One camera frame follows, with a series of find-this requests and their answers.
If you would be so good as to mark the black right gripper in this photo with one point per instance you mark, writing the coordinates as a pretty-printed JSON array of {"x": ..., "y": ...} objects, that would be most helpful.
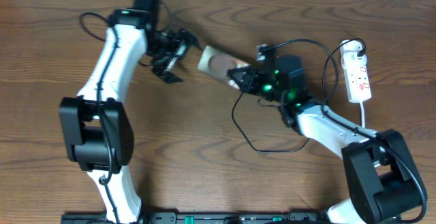
[{"x": 252, "y": 73}]

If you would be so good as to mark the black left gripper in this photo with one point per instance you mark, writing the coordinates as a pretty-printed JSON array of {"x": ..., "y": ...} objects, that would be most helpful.
[{"x": 164, "y": 66}]

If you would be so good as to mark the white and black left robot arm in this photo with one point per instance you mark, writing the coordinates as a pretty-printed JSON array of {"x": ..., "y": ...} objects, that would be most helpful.
[{"x": 97, "y": 133}]

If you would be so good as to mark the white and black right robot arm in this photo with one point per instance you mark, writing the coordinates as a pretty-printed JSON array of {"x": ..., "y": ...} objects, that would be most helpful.
[{"x": 382, "y": 178}]

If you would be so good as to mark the white power strip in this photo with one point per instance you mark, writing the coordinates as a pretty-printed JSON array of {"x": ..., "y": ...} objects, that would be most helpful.
[{"x": 354, "y": 64}]

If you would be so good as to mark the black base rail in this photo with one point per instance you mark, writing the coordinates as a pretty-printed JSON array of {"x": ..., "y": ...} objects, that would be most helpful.
[{"x": 298, "y": 216}]

